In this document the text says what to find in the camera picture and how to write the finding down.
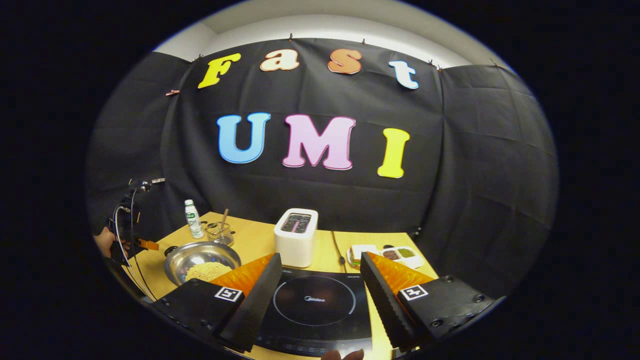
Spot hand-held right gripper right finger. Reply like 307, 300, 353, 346
360, 251, 501, 351

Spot black backdrop cloth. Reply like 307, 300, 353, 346
85, 37, 560, 301

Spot black induction cooktop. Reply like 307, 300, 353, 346
255, 267, 373, 357

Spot slice of bread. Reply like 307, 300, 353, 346
348, 244, 381, 266

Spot white tray of beans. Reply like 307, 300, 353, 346
380, 245, 425, 269

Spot pile of soybeans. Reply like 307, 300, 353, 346
185, 262, 233, 283

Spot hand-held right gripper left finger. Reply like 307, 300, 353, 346
152, 252, 284, 352

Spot wire basket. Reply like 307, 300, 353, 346
206, 222, 235, 247

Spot black cooktop cable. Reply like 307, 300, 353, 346
331, 231, 347, 267

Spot steel pot with black handles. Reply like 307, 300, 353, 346
164, 241, 242, 287

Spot white bottle with green label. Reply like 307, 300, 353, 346
184, 199, 205, 240

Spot white toaster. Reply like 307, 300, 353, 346
274, 208, 319, 268

